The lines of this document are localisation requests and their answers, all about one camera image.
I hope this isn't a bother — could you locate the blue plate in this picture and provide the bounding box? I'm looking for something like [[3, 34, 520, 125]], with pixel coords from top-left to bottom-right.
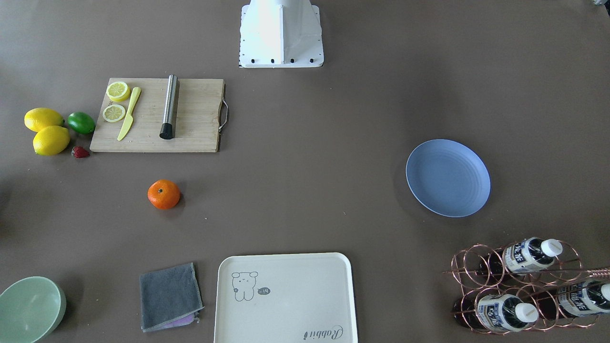
[[405, 139, 491, 218]]

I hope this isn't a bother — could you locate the wooden cutting board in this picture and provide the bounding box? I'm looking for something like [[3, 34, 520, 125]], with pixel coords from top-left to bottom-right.
[[90, 78, 225, 152]]

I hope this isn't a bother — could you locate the cream rabbit tray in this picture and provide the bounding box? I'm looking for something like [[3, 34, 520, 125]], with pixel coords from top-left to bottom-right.
[[213, 252, 359, 343]]

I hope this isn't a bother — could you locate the orange mandarin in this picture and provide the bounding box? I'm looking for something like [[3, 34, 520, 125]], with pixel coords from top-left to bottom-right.
[[147, 179, 181, 209]]

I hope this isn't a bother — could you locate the steel muddler black tip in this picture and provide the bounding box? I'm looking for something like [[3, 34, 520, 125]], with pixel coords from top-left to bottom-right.
[[159, 74, 180, 140]]

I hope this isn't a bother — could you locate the yellow plastic knife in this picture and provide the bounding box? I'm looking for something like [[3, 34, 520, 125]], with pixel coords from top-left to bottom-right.
[[116, 87, 142, 141]]

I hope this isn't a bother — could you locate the grey folded cloth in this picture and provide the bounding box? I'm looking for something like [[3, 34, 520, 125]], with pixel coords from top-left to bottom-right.
[[139, 262, 204, 333]]

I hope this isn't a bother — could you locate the thin lemon slice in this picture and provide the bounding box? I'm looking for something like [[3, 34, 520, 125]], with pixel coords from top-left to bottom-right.
[[102, 104, 126, 123]]

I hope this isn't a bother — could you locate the thick lemon half slice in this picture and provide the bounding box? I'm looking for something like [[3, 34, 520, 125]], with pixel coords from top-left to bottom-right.
[[105, 81, 131, 102]]

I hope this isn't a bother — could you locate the red strawberry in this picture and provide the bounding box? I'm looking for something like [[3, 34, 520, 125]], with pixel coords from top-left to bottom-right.
[[71, 146, 90, 159]]

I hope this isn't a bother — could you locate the green lime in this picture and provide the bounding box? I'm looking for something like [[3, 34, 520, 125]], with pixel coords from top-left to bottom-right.
[[67, 111, 96, 134]]

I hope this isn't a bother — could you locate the tea bottle top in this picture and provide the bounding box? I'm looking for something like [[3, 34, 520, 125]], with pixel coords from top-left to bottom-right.
[[475, 237, 563, 282]]

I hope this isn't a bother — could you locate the tea bottle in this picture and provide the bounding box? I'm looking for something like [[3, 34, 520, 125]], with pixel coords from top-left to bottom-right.
[[475, 237, 563, 282], [533, 280, 610, 320], [452, 294, 539, 334]]

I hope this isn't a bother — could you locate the tea bottle lower middle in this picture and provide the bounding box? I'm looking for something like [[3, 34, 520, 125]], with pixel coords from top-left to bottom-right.
[[452, 294, 539, 334]]

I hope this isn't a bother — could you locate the yellow lemon near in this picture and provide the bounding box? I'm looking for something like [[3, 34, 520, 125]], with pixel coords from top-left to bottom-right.
[[32, 125, 70, 156]]

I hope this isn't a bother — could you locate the yellow lemon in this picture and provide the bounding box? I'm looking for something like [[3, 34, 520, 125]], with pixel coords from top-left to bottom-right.
[[32, 125, 70, 156], [24, 107, 65, 132]]

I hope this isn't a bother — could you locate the yellow lemon far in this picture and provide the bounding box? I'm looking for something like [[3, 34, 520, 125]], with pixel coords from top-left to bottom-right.
[[24, 107, 65, 132]]

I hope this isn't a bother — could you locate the tea bottle lower outer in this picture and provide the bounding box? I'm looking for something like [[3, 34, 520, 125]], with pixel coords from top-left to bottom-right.
[[533, 280, 610, 320]]

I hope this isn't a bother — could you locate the green bowl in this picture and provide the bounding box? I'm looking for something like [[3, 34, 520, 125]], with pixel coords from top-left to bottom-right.
[[0, 276, 67, 343]]

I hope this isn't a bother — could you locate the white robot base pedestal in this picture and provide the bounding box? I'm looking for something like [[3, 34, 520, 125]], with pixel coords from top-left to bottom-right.
[[238, 0, 325, 68]]

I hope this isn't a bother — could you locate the copper wire bottle rack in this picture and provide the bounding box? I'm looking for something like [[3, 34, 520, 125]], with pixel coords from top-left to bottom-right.
[[449, 240, 609, 335]]

